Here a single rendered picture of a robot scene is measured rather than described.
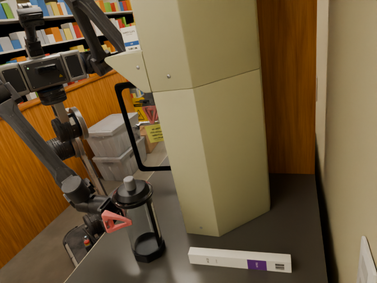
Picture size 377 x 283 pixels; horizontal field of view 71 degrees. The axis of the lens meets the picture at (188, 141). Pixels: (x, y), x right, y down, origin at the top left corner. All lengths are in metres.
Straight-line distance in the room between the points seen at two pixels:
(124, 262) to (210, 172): 0.38
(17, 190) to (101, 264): 1.98
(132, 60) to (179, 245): 0.56
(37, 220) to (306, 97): 2.60
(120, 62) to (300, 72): 0.58
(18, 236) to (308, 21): 2.70
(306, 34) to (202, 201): 0.61
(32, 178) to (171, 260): 2.21
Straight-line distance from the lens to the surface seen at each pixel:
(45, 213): 3.03
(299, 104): 1.01
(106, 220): 0.77
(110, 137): 2.97
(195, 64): 0.64
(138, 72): 0.69
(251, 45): 0.72
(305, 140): 1.06
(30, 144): 0.94
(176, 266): 0.83
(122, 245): 0.95
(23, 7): 1.44
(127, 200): 0.71
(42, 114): 2.97
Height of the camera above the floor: 1.56
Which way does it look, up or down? 24 degrees down
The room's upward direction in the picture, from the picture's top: 11 degrees counter-clockwise
